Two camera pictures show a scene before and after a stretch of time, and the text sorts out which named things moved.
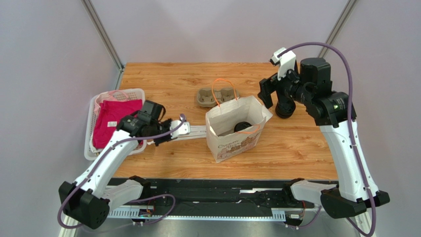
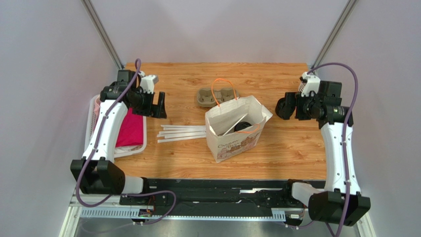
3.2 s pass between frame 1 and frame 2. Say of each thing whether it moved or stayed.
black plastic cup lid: stayed
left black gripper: moved
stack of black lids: stayed
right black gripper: moved
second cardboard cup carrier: stayed
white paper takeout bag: stayed
